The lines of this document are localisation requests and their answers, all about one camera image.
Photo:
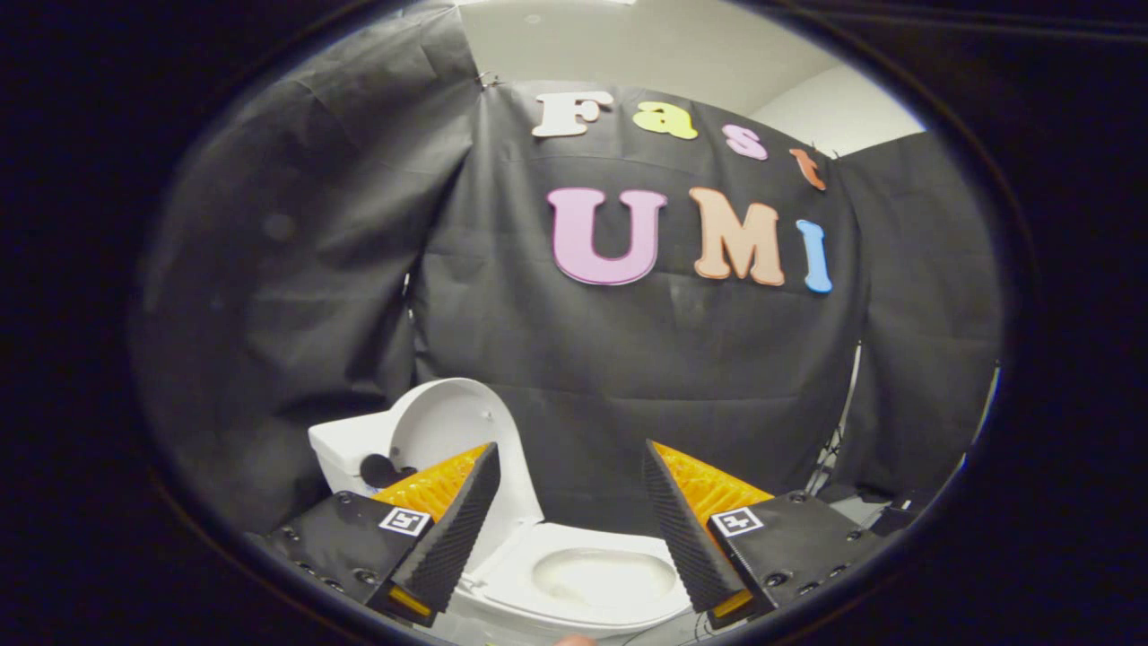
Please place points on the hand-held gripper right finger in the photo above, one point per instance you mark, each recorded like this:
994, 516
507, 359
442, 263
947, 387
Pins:
682, 529

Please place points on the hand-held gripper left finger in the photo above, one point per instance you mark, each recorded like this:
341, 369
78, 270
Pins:
453, 529

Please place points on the white toilet lid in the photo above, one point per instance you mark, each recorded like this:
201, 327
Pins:
448, 413

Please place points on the white toilet seat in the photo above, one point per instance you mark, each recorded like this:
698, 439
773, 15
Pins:
511, 574

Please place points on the white toilet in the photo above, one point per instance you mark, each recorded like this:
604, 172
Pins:
345, 449

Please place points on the black backdrop cloth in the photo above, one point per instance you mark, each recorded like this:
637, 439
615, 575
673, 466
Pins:
628, 359

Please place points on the black box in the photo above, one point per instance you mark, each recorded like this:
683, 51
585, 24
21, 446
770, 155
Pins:
908, 516

